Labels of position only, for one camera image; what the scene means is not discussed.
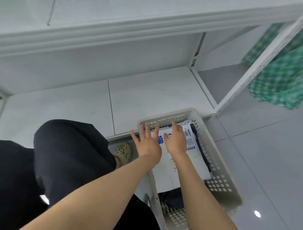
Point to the person's left hand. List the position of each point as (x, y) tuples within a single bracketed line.
[(150, 149)]

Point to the person's right hand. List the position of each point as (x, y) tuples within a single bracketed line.
[(176, 143)]

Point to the person's left middle finger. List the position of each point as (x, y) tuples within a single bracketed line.
[(148, 131)]

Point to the person's right thumb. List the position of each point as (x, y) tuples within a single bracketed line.
[(166, 138)]

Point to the person's left little finger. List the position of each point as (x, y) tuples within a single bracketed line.
[(135, 137)]

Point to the person's left forearm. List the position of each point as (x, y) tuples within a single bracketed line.
[(99, 196)]

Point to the person's right forearm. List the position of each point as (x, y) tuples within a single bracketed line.
[(196, 196)]

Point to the beige clog shoe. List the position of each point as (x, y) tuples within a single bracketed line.
[(124, 152)]

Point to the white packet with blue print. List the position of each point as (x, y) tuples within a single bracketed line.
[(170, 175)]

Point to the dark folded packet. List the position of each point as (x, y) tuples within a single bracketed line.
[(203, 151), (172, 197)]

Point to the white plastic basket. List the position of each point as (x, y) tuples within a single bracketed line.
[(220, 165)]

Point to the person's black trousers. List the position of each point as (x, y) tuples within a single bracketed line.
[(71, 154)]

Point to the white metal shelf rack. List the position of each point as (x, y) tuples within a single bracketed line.
[(151, 30)]

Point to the green checked cloth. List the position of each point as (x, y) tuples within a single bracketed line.
[(279, 83)]

